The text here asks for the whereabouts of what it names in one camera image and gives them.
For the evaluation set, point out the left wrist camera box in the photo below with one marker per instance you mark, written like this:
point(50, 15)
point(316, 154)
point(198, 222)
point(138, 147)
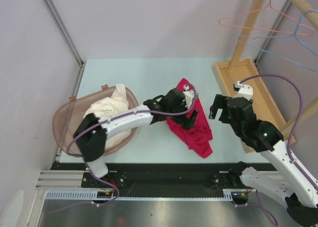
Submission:
point(190, 95)

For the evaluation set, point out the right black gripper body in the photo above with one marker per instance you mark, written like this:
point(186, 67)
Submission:
point(220, 103)

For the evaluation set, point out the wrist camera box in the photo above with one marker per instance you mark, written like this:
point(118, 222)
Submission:
point(243, 90)
point(190, 95)

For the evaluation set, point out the wooden clothes rack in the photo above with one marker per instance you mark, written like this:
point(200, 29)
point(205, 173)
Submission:
point(228, 72)

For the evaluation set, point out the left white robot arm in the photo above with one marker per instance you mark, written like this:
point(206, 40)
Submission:
point(93, 132)

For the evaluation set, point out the red t shirt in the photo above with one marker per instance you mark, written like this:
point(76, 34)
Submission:
point(197, 138)

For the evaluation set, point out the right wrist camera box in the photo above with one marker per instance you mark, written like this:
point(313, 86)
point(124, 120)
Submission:
point(243, 90)

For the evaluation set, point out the pink wire hanger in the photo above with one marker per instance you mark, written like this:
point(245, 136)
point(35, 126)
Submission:
point(260, 18)

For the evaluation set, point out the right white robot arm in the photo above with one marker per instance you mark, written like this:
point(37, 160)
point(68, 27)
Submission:
point(298, 194)

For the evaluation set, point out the white t shirt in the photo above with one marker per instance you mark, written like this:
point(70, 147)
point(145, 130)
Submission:
point(116, 103)

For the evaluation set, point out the white cable duct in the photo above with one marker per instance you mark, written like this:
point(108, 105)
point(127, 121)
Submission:
point(99, 195)

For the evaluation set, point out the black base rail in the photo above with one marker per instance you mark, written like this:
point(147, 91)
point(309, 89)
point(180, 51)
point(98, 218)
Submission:
point(174, 179)

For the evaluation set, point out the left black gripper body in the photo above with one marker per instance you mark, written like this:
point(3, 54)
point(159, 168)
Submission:
point(183, 120)

